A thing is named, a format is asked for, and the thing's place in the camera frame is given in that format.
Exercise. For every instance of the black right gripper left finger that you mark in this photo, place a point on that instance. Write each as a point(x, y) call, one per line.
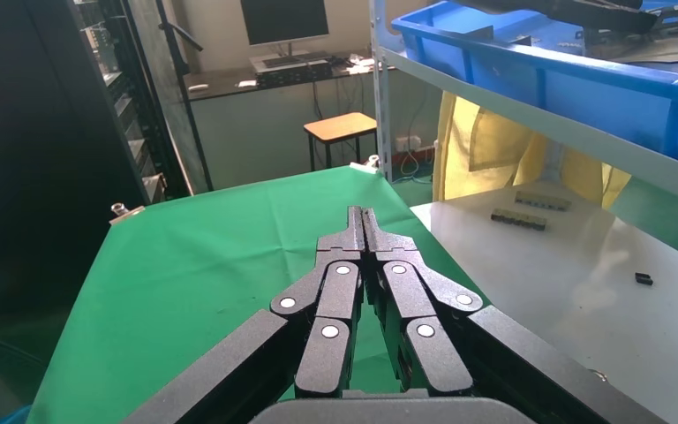
point(333, 304)

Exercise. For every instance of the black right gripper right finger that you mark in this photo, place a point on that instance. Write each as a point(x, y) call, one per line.
point(409, 304)

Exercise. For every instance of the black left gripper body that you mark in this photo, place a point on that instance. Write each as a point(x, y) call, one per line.
point(561, 12)

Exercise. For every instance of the blue plastic bin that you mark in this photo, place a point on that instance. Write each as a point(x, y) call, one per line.
point(579, 88)

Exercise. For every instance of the white shelf board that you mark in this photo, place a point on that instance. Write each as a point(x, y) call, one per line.
point(549, 131)

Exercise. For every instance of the olive grey terminal strip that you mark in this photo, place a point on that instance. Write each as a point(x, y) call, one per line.
point(517, 219)
point(541, 201)

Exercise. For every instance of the green table cloth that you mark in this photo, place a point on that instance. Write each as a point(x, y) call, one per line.
point(198, 263)

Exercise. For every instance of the silver binder clip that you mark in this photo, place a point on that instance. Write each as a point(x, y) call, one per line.
point(371, 161)
point(125, 213)

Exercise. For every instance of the yellow cloth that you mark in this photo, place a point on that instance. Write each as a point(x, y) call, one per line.
point(491, 152)

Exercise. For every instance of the white power outlet strip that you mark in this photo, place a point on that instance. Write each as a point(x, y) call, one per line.
point(408, 143)

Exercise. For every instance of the wooden stool black legs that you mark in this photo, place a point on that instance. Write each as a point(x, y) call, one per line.
point(339, 126)

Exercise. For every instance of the white perforated shelf strut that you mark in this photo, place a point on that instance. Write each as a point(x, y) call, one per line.
point(381, 88)

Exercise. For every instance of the black rectangular device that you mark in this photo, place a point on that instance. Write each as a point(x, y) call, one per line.
point(292, 75)

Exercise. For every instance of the black stand pole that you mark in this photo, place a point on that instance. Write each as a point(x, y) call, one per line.
point(191, 117)

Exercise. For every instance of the small black plastic piece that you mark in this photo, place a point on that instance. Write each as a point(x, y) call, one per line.
point(643, 279)

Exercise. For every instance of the white paper note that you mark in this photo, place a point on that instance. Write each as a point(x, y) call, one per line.
point(247, 84)

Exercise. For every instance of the black equipment rack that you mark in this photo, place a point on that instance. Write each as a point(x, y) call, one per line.
point(134, 146)

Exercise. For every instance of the white computer mouse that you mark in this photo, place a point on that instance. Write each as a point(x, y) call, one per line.
point(198, 88)

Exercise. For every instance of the black computer monitor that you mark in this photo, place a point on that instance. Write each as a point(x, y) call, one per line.
point(283, 20)

